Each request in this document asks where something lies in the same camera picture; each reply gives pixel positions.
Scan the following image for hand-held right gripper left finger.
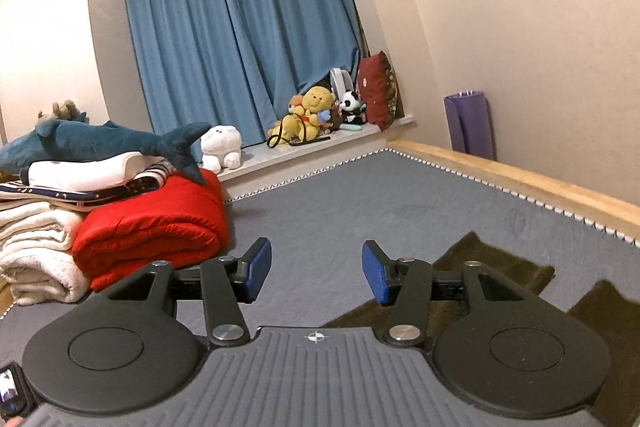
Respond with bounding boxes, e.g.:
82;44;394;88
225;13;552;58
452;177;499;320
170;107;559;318
107;238;273;348

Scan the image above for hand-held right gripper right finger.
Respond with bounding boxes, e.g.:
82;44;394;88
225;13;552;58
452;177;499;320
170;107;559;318
362;241;526;349

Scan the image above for olive corduroy pants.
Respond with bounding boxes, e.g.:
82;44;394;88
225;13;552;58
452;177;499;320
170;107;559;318
320;231;640;348

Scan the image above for grey quilted mattress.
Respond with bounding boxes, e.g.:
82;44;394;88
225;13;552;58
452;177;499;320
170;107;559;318
0;149;640;348

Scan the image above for white window sill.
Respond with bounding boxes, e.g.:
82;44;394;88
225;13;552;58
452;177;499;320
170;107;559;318
217;114;416;202

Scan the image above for red folded comforter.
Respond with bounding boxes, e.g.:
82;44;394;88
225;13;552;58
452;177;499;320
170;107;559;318
71;169;231;293

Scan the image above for white plush toy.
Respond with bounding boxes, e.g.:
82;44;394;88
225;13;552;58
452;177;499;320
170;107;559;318
200;125;244;174

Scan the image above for white folded blanket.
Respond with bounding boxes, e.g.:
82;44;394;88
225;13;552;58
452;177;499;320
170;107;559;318
0;199;93;305

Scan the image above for navy patterned blanket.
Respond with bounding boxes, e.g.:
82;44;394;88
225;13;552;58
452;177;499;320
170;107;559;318
0;159;173;212

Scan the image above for panda plush toy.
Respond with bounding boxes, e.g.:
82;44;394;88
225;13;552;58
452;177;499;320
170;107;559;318
340;90;368;125

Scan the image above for yellow plush toy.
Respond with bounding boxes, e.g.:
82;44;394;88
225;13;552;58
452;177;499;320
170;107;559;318
267;87;341;148

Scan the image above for red cushion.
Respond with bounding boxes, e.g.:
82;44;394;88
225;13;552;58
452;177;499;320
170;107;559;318
356;52;398;132

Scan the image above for white pillow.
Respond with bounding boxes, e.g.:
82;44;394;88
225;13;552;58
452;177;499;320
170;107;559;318
27;152;171;188

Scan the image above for white desk fan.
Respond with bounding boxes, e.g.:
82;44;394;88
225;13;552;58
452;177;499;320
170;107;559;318
329;68;357;100

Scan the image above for teal shark plush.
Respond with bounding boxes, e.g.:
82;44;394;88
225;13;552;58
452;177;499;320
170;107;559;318
0;119;213;185

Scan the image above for blue curtain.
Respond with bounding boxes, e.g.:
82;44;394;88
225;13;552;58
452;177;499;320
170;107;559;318
121;0;363;148

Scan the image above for brown plush toy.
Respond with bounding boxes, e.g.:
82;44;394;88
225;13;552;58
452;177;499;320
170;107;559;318
37;100;88;125

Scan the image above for purple folder against wall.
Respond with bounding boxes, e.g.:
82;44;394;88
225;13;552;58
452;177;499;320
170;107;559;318
443;90;494;161

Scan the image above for wooden bed frame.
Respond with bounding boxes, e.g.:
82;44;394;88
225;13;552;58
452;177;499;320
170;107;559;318
390;139;640;240

